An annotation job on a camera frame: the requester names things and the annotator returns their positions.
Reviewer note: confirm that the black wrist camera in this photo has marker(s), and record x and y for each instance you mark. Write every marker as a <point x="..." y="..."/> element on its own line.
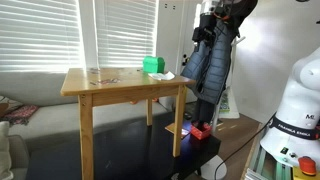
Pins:
<point x="207" y="20"/>

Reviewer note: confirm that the black hanging garment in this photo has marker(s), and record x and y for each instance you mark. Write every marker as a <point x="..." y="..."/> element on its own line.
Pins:
<point x="204" y="111"/>

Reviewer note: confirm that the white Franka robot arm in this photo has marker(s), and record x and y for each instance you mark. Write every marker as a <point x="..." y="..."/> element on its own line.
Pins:
<point x="300" y="100"/>

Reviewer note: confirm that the white coat rack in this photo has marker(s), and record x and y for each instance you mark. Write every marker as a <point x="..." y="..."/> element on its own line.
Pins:
<point x="215" y="168"/>

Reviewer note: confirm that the white paper towel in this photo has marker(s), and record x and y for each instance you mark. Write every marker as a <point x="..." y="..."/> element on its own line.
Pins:
<point x="161" y="76"/>

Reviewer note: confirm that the cream cushion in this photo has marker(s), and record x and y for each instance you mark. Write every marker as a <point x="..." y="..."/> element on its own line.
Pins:
<point x="4" y="150"/>

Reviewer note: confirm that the patterned red cushion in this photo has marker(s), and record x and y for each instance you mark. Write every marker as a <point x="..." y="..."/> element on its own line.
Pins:
<point x="20" y="113"/>

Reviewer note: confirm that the dark door lock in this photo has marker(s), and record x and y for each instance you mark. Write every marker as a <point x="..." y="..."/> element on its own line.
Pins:
<point x="185" y="60"/>

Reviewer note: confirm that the white door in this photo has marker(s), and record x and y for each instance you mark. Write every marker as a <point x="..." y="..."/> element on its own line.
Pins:
<point x="170" y="33"/>

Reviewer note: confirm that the yellow button housing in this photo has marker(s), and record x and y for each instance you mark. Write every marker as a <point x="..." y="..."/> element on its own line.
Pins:
<point x="301" y="175"/>

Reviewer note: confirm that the black coffee table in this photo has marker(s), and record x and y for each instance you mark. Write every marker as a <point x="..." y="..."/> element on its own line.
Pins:
<point x="133" y="150"/>

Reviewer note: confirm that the flat wooden board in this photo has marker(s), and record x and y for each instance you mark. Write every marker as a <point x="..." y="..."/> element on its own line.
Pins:
<point x="174" y="128"/>

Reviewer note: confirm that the red box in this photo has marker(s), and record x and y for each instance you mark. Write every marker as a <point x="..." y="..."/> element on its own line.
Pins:
<point x="200" y="131"/>

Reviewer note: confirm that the wooden table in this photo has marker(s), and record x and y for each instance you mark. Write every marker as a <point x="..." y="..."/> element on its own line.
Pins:
<point x="110" y="93"/>

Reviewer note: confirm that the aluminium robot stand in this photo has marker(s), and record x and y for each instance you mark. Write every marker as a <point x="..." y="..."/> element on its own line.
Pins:
<point x="263" y="163"/>

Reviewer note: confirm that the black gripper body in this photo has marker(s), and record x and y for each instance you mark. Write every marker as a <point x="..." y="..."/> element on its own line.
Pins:
<point x="205" y="30"/>

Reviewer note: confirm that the green storage box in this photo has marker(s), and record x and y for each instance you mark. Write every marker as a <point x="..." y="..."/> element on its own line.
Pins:
<point x="154" y="65"/>

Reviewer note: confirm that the red emergency stop button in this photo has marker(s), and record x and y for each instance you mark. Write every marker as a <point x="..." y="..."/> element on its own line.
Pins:
<point x="307" y="165"/>

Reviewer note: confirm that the white bag green print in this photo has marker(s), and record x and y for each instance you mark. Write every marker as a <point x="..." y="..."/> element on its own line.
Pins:
<point x="228" y="105"/>

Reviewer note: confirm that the wide white window blind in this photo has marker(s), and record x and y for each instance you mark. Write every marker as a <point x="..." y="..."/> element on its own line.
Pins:
<point x="40" y="33"/>

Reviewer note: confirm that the blue puffer jacket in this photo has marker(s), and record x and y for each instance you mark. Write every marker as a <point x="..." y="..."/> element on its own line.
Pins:
<point x="213" y="73"/>

